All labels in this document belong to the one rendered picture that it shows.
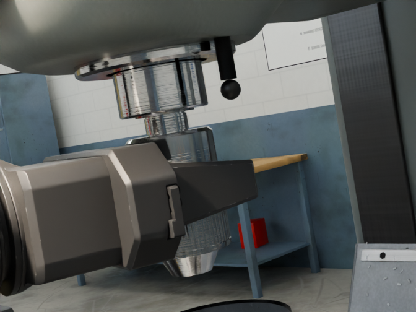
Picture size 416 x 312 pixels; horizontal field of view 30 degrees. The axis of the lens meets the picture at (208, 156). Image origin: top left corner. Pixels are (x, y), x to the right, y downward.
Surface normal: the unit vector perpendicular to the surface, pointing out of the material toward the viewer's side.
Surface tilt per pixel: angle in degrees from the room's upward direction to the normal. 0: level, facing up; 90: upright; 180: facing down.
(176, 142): 90
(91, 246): 90
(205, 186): 90
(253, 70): 90
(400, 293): 64
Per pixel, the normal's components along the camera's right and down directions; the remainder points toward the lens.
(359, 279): -0.70, -0.30
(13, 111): 0.69, -0.08
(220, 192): 0.51, -0.04
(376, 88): -0.70, 0.16
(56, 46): -0.10, 0.91
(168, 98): 0.20, 0.02
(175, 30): 0.43, 0.72
